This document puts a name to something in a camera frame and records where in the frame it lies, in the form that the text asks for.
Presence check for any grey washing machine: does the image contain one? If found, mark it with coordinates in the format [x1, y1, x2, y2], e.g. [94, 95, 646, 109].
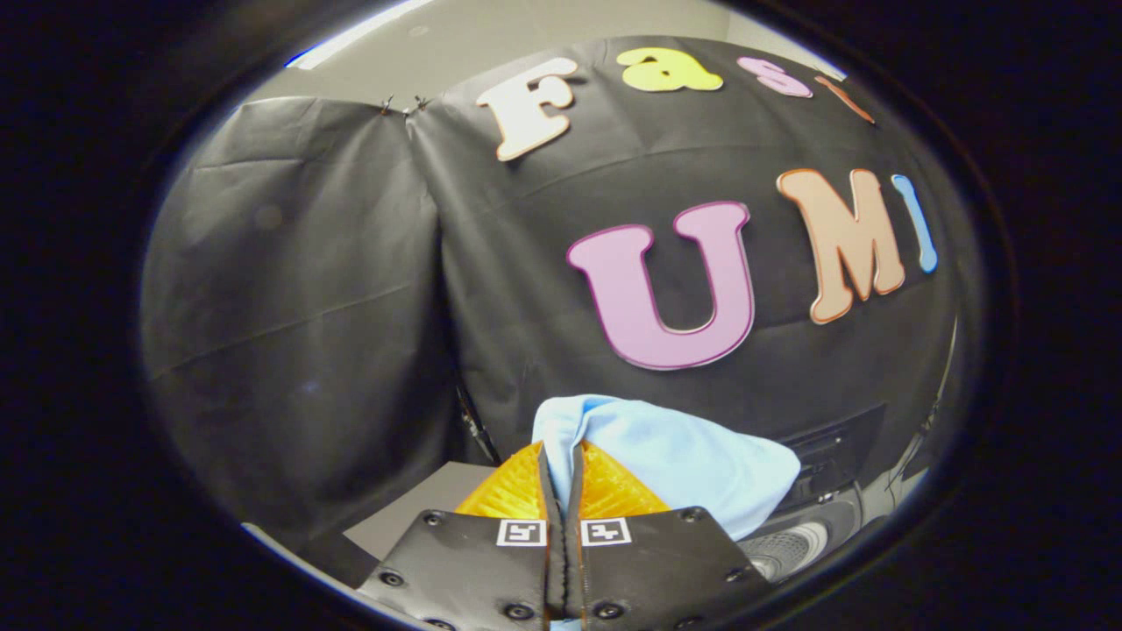
[736, 486, 886, 584]

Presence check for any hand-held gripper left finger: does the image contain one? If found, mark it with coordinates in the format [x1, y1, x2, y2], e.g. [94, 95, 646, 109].
[355, 441, 567, 631]

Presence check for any light blue shirt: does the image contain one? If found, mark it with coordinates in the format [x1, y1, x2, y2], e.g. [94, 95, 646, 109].
[532, 394, 801, 542]

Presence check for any grey cabinet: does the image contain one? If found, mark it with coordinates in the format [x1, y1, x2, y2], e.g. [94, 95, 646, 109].
[298, 462, 502, 590]

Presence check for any dark washing machine lid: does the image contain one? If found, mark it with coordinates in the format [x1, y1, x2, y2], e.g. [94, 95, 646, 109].
[776, 403, 888, 509]

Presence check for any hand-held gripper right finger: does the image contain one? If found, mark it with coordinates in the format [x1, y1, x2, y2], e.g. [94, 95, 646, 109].
[565, 441, 774, 631]

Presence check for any black backdrop cloth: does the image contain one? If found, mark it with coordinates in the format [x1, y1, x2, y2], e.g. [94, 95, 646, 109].
[140, 35, 965, 553]

